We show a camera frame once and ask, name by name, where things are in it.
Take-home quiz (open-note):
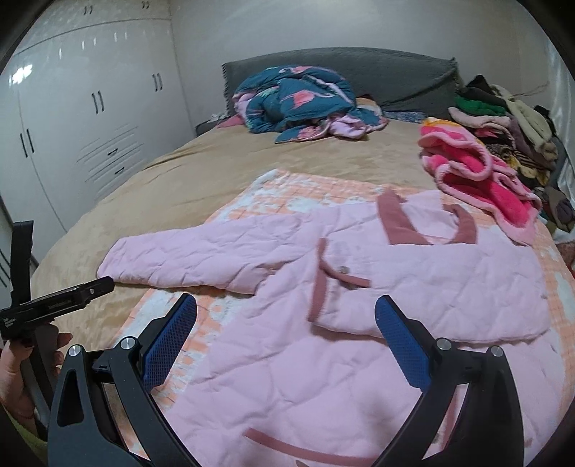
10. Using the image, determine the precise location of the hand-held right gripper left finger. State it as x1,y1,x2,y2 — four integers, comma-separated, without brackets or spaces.
47,293,207,467

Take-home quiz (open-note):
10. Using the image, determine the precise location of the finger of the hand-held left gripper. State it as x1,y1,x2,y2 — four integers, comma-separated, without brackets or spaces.
11,220,35,307
78,276,116,301

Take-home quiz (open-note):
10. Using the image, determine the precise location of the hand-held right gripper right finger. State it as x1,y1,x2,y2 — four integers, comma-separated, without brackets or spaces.
368,294,535,467

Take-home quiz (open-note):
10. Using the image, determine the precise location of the pink quilted jacket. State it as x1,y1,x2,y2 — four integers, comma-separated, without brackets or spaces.
96,189,567,467

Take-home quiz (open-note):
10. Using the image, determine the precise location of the person's left forearm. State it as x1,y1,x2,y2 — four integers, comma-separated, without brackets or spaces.
0,404,49,456

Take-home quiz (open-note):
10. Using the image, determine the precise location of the pile of mixed clothes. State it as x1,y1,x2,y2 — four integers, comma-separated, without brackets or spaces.
447,74,575,239

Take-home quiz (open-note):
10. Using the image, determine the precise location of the person's left hand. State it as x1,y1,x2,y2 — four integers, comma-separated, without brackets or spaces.
0,331,73,418

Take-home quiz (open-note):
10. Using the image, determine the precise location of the bed with tan cover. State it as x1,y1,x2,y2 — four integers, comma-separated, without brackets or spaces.
27,96,575,467

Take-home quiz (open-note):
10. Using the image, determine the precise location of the white glossy wardrobe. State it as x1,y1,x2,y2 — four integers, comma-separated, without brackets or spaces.
0,0,198,310

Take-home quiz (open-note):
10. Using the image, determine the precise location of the orange white checkered blanket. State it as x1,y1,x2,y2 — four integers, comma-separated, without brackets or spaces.
108,168,575,467

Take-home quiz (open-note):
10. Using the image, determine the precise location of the hot pink fleece garment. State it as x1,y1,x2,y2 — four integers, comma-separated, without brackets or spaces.
418,117,544,245

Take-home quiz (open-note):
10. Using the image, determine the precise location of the blue patterned pillow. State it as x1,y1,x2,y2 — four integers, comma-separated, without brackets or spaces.
384,108,425,124

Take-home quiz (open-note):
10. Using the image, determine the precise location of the teal flamingo print quilt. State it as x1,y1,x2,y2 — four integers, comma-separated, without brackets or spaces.
234,65,389,144

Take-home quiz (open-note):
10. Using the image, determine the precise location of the grey padded headboard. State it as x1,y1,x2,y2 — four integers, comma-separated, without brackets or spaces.
221,46,463,113

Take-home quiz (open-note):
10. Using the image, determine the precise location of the white satin curtain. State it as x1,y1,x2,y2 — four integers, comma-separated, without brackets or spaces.
543,40,575,149

